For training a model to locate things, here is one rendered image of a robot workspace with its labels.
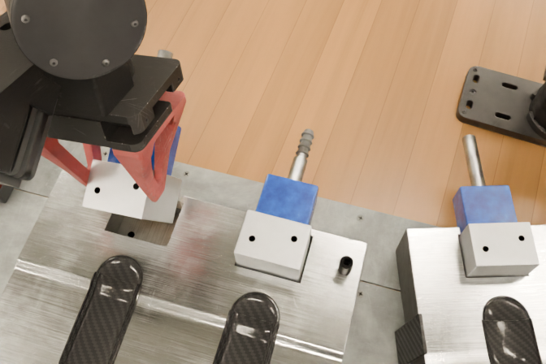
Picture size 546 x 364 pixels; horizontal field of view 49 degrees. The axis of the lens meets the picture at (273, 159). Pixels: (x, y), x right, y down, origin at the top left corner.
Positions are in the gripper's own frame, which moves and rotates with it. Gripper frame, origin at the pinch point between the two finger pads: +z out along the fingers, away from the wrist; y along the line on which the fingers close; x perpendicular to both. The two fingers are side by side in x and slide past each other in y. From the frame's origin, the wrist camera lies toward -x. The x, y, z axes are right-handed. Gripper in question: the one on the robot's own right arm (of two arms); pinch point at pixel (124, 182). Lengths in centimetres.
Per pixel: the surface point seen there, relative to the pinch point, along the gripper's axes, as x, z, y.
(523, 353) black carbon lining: 2.6, 13.9, 30.1
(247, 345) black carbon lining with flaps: -5.0, 9.5, 10.5
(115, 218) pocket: 0.9, 5.5, -2.8
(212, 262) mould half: -0.7, 6.4, 6.4
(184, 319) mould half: -5.0, 8.1, 5.7
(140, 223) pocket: 2.0, 7.0, -1.5
